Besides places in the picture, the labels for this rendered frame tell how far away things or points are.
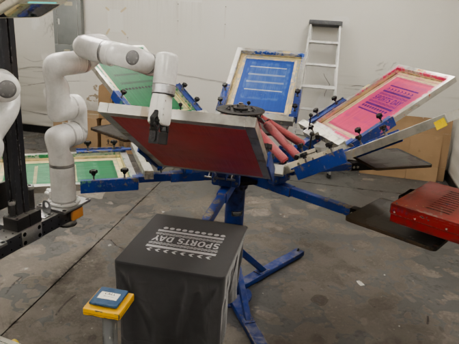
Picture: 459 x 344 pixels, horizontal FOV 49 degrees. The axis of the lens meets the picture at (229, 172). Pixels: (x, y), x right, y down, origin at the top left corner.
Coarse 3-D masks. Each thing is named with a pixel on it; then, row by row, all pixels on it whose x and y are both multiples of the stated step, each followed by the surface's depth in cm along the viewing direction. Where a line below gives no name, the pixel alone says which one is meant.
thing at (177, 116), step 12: (108, 108) 184; (120, 108) 183; (132, 108) 182; (144, 108) 182; (108, 120) 193; (180, 120) 179; (192, 120) 178; (204, 120) 177; (216, 120) 176; (228, 120) 176; (240, 120) 175; (252, 120) 174; (252, 132) 180; (252, 144) 194; (264, 156) 210; (180, 168) 257; (264, 168) 228
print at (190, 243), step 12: (168, 228) 228; (156, 240) 216; (168, 240) 216; (180, 240) 217; (192, 240) 217; (204, 240) 218; (216, 240) 219; (168, 252) 206; (180, 252) 207; (192, 252) 207; (204, 252) 208; (216, 252) 209
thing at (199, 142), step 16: (192, 128) 186; (208, 128) 183; (224, 128) 180; (208, 144) 204; (224, 144) 200; (240, 144) 196; (208, 160) 231; (224, 160) 226; (240, 160) 222; (256, 160) 217
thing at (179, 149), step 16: (128, 128) 200; (144, 128) 196; (176, 128) 189; (144, 144) 220; (160, 144) 216; (176, 144) 212; (192, 144) 208; (160, 160) 247; (176, 160) 241; (192, 160) 236
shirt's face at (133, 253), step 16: (160, 224) 231; (176, 224) 232; (192, 224) 233; (208, 224) 234; (224, 224) 235; (144, 240) 215; (224, 240) 219; (128, 256) 202; (144, 256) 202; (160, 256) 203; (176, 256) 204; (224, 256) 206; (208, 272) 193; (224, 272) 193
